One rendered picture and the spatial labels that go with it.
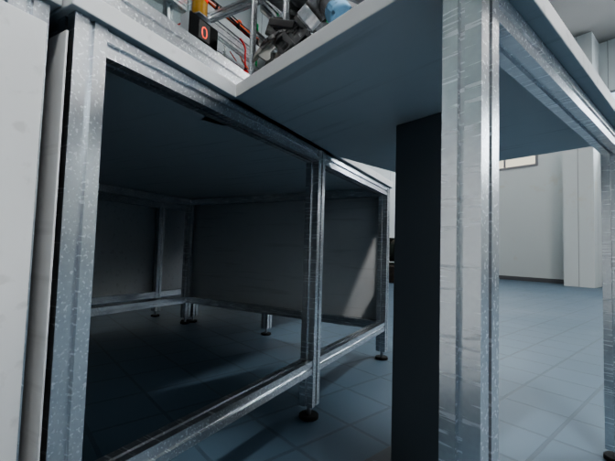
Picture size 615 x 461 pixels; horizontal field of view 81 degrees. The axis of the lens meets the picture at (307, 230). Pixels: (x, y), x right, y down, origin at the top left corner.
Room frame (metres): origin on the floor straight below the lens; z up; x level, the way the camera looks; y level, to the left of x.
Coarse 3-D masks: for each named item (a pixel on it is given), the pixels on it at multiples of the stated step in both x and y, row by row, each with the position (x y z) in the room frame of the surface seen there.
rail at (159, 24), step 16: (112, 0) 0.58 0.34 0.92; (128, 0) 0.61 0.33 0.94; (144, 16) 0.64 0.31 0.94; (160, 16) 0.67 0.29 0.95; (160, 32) 0.67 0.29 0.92; (176, 32) 0.70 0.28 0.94; (192, 48) 0.74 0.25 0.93; (208, 48) 0.77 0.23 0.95; (208, 64) 0.78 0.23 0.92; (224, 64) 0.82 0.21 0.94; (240, 80) 0.87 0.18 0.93
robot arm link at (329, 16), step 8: (320, 0) 1.07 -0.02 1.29; (328, 0) 1.04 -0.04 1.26; (336, 0) 1.02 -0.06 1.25; (344, 0) 1.02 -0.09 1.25; (320, 8) 1.08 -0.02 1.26; (328, 8) 1.03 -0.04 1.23; (336, 8) 1.01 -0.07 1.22; (344, 8) 1.01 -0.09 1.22; (328, 16) 1.04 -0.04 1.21; (336, 16) 1.02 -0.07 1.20
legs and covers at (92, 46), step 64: (64, 64) 0.47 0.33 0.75; (128, 64) 0.54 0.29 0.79; (64, 128) 0.48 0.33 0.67; (256, 128) 0.83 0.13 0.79; (64, 192) 0.47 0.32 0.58; (128, 192) 2.00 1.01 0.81; (320, 192) 1.11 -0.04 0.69; (384, 192) 1.69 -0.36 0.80; (64, 256) 0.48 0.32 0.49; (192, 256) 2.42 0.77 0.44; (256, 256) 2.16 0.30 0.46; (320, 256) 1.12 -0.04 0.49; (384, 256) 1.72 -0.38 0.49; (64, 320) 0.48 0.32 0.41; (320, 320) 1.13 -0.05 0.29; (384, 320) 1.72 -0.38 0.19; (64, 384) 0.49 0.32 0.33; (256, 384) 0.90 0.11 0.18; (64, 448) 0.50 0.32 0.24; (128, 448) 0.60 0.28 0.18
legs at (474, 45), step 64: (448, 0) 0.40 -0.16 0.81; (448, 64) 0.40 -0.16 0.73; (512, 64) 0.50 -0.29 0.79; (448, 128) 0.40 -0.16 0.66; (576, 128) 0.75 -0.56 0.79; (448, 192) 0.40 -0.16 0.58; (448, 256) 0.40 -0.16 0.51; (448, 320) 0.40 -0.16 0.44; (448, 384) 0.40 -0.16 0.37; (448, 448) 0.40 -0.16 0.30
